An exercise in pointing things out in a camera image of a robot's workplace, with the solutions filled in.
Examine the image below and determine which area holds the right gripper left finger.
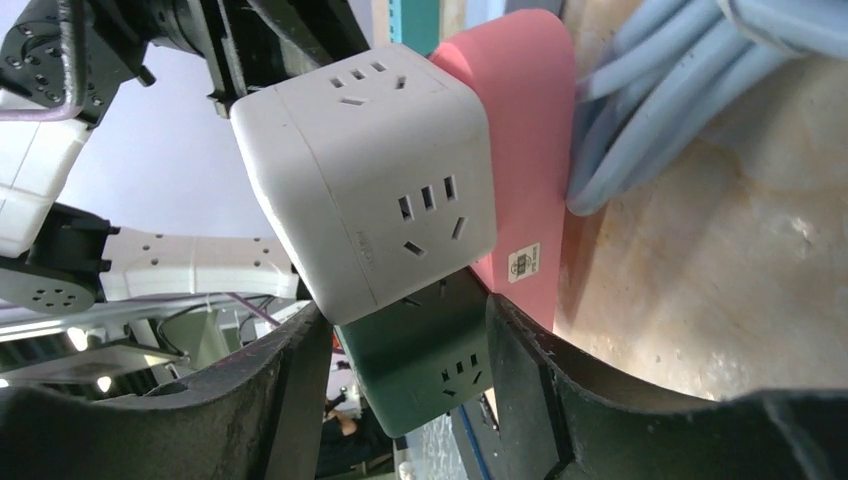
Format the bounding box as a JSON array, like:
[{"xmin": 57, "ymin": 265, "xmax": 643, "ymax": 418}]
[{"xmin": 1, "ymin": 305, "xmax": 332, "ymax": 479}]

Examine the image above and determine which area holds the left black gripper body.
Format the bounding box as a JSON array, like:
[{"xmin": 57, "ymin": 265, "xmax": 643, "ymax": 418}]
[{"xmin": 145, "ymin": 0, "xmax": 369, "ymax": 118}]

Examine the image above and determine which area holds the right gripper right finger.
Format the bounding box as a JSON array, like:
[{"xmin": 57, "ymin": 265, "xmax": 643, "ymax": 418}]
[{"xmin": 486, "ymin": 294, "xmax": 847, "ymax": 479}]

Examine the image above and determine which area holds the dark green cube adapter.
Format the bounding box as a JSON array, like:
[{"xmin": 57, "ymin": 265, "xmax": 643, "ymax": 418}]
[{"xmin": 336, "ymin": 269, "xmax": 493, "ymax": 438}]

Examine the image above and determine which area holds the white cube socket adapter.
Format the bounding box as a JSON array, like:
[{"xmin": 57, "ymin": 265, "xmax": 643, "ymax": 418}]
[{"xmin": 229, "ymin": 44, "xmax": 496, "ymax": 325}]

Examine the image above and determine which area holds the pink triangular power strip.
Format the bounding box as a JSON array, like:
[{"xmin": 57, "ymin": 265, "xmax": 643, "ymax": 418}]
[{"xmin": 430, "ymin": 9, "xmax": 576, "ymax": 329}]

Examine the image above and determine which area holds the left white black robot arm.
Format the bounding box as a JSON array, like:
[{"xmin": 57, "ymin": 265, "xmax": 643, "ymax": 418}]
[{"xmin": 1, "ymin": 1, "xmax": 368, "ymax": 313}]

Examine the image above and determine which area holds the teal power strip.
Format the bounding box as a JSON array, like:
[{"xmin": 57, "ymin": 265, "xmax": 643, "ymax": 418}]
[{"xmin": 388, "ymin": 0, "xmax": 441, "ymax": 56}]

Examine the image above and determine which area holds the light blue power strip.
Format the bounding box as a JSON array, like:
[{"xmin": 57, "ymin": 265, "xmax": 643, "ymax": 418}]
[{"xmin": 565, "ymin": 1, "xmax": 847, "ymax": 215}]

